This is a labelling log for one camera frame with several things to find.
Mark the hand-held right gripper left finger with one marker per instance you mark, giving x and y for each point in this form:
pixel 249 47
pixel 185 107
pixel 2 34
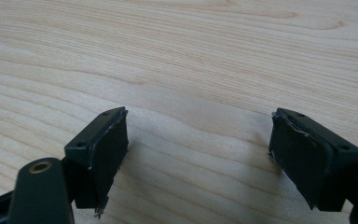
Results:
pixel 105 155

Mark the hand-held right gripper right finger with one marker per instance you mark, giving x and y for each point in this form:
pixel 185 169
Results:
pixel 301 161

